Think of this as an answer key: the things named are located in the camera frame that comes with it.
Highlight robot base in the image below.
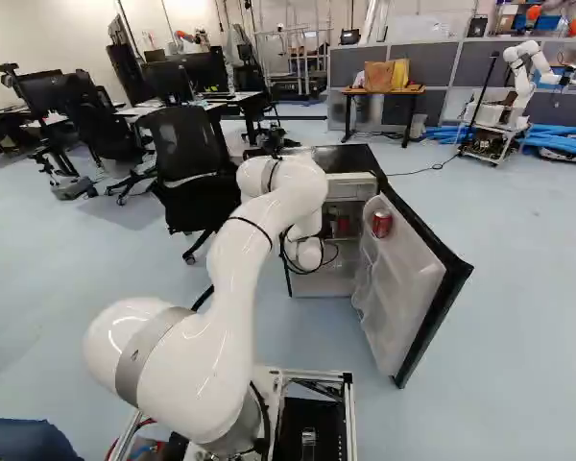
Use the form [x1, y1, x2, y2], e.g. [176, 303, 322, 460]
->
[106, 366, 357, 461]

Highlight black mini fridge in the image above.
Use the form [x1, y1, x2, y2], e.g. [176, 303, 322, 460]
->
[242, 143, 391, 300]

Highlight black fridge door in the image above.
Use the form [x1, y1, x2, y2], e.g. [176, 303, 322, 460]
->
[349, 176, 475, 390]

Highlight black mesh office chair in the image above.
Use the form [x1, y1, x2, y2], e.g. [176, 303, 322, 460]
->
[106, 104, 245, 266]

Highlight grey desk with black legs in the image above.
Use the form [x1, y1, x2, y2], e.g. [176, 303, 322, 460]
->
[116, 88, 283, 147]

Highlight wooden table with black legs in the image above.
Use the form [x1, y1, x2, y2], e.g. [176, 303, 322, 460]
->
[340, 83, 427, 149]

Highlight black computer monitor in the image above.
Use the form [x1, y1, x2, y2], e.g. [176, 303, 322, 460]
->
[140, 50, 230, 105]

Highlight brown cardboard box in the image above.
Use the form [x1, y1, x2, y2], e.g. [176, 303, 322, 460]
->
[361, 59, 413, 90]

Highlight white robot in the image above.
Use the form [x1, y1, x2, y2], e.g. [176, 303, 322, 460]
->
[457, 39, 573, 168]

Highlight person's legs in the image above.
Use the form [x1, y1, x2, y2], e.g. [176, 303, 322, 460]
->
[0, 415, 86, 461]

